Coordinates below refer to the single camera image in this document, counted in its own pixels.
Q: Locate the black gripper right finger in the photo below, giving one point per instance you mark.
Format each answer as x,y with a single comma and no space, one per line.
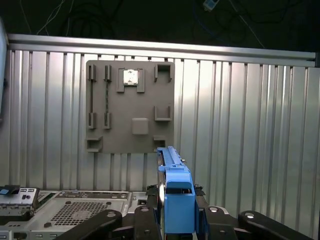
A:
225,225

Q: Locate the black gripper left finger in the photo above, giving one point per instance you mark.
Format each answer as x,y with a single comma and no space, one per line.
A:
145,225

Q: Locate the hard disk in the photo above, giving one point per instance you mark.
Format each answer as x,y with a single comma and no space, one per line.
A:
180,205

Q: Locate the black open PC case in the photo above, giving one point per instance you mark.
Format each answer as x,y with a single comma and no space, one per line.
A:
75,200

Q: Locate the grey parts rack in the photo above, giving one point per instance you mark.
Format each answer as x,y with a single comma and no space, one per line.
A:
130,105

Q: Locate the silver CPU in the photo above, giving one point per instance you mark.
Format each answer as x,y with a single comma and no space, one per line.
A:
131,77

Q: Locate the pale blue teach pendant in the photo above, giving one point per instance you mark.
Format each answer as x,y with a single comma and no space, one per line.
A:
2,75

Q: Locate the pale blue plug adapter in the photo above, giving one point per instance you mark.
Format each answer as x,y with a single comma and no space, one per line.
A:
209,4

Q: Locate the hinged metal slot bracket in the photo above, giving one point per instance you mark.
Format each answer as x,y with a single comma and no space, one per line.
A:
15,206

